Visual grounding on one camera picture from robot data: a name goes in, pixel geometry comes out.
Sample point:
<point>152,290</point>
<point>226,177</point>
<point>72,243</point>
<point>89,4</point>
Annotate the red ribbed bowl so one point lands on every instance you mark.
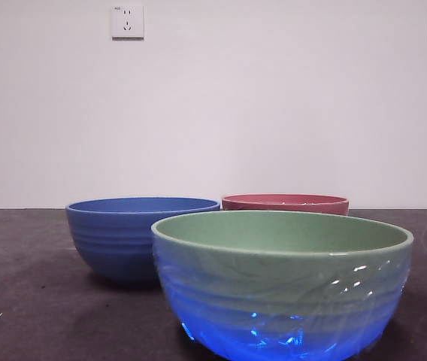
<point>285,205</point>

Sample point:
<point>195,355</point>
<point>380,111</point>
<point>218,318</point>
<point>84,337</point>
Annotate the green ribbed bowl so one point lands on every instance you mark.
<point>281,270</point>

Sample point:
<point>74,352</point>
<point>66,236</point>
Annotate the blue ribbed bowl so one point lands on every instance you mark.
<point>112,237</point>

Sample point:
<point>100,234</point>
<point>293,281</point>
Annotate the white wall socket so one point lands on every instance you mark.
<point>128,22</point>

